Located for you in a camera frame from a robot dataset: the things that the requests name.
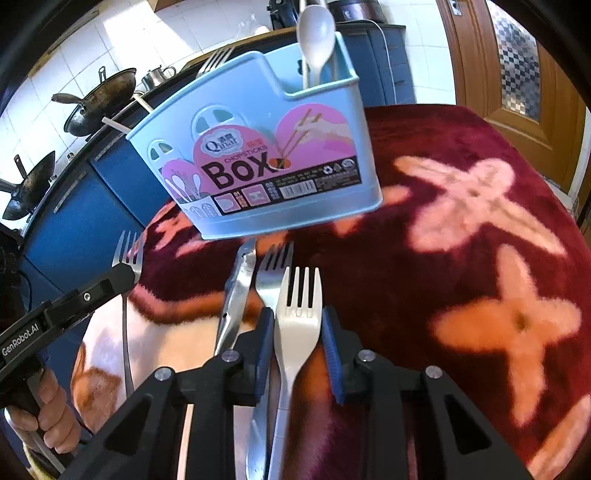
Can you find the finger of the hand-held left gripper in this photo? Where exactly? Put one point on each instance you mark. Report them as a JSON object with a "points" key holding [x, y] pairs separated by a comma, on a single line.
{"points": [[97, 288]]}

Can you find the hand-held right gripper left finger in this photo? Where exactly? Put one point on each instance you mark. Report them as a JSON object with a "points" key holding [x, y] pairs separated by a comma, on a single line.
{"points": [[263, 357]]}

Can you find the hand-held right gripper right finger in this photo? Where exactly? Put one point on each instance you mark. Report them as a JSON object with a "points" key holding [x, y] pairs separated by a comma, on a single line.
{"points": [[332, 362]]}

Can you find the white plastic fork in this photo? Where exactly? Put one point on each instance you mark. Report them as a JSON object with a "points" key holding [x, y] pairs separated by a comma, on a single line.
{"points": [[298, 332]]}

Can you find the metal fork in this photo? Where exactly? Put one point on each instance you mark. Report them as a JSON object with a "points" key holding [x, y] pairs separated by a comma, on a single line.
{"points": [[272, 272], [128, 249], [214, 60]]}

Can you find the white chopstick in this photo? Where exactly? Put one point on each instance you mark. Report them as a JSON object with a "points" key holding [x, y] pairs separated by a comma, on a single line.
{"points": [[115, 125]]}

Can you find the light blue utensil box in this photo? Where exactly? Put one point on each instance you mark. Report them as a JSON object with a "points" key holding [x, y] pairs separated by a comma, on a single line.
{"points": [[286, 152]]}

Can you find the white plastic spoon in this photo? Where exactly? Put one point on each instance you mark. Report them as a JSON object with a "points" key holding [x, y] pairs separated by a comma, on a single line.
{"points": [[316, 34]]}

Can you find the person's left hand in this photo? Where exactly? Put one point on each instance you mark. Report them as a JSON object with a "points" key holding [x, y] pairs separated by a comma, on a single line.
{"points": [[57, 410]]}

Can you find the metal knife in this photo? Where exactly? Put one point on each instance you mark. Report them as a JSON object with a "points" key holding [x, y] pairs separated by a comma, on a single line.
{"points": [[238, 290]]}

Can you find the small dark wok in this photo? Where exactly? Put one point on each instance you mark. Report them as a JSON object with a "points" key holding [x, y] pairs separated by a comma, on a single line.
{"points": [[27, 189]]}

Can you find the red floral printed blanket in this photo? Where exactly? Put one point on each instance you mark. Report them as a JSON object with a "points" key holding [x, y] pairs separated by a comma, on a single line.
{"points": [[461, 254]]}

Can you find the large dark wok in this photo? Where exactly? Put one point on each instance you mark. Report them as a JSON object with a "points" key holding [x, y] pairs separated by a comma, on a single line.
{"points": [[101, 104]]}

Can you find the metal kettle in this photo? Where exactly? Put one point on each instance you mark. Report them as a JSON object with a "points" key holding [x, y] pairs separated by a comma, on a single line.
{"points": [[157, 78]]}

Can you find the black air fryer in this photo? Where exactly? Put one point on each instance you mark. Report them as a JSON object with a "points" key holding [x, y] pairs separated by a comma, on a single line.
{"points": [[284, 11]]}

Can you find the black cooking pot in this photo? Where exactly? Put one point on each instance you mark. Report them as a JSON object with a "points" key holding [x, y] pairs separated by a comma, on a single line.
{"points": [[355, 10]]}

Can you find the wooden door with glass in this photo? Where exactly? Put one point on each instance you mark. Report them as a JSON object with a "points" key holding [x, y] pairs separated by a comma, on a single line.
{"points": [[531, 69]]}

